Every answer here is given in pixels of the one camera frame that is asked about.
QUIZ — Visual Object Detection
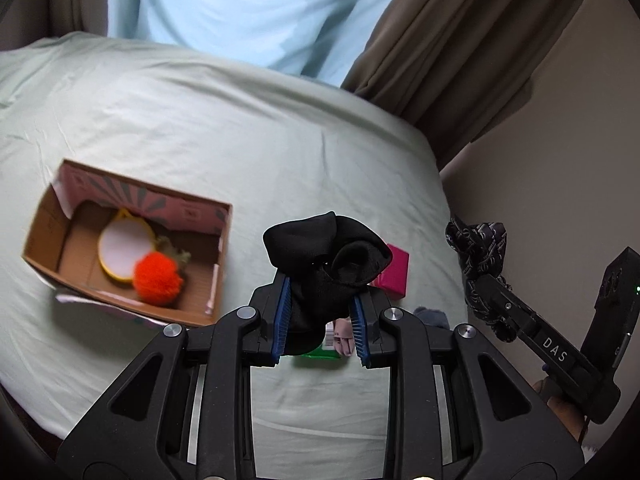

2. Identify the person's right hand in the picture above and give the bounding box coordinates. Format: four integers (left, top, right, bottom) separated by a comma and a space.
532, 377, 590, 444

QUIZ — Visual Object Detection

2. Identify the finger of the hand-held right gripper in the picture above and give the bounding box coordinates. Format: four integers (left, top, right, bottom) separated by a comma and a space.
472, 275, 540, 342

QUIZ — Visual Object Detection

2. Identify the bed with pale green sheet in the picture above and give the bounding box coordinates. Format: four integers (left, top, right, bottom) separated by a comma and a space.
0, 31, 472, 452

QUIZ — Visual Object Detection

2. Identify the grey fuzzy item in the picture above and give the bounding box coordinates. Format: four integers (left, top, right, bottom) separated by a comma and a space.
412, 306, 449, 331

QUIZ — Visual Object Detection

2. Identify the black sock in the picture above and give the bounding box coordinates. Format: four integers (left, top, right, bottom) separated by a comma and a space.
262, 211, 394, 356

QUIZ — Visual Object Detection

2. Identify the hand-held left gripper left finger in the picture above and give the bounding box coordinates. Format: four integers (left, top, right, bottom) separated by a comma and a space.
55, 275, 293, 480

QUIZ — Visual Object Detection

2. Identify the black and white patterned cloth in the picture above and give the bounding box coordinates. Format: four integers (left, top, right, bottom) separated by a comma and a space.
444, 217, 522, 344

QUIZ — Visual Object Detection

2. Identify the magenta box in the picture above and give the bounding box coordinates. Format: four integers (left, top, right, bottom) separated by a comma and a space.
369, 243, 410, 297

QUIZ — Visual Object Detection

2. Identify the green packet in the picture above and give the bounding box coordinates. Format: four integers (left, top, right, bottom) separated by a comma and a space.
292, 319, 359, 367

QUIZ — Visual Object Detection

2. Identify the cardboard box with pink lining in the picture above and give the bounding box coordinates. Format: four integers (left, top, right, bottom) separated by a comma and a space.
21, 158, 234, 329

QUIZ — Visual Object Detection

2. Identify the light blue sheer curtain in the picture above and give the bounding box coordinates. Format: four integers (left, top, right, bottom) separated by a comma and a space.
107, 0, 412, 87

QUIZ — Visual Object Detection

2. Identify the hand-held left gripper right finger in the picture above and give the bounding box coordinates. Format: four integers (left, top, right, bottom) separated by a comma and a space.
350, 290, 587, 480

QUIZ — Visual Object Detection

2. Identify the orange pom-pom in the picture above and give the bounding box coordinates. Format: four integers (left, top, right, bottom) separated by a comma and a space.
132, 252, 181, 306

